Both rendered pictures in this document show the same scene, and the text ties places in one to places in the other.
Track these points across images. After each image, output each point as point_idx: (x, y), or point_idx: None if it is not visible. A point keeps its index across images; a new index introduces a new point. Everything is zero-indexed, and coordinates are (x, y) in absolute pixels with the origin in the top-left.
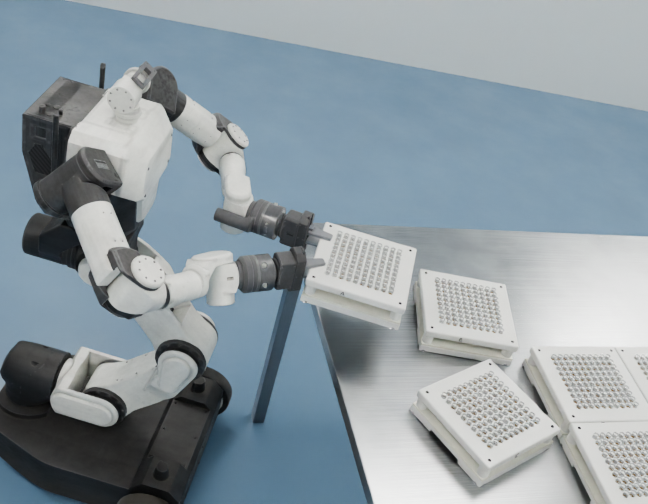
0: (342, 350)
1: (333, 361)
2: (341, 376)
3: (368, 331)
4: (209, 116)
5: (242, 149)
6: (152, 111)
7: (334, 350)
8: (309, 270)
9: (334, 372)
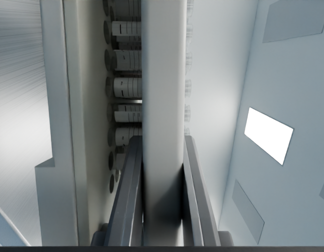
0: (18, 181)
1: (12, 222)
2: (32, 235)
3: (39, 105)
4: None
5: None
6: None
7: (5, 196)
8: (179, 236)
9: (16, 238)
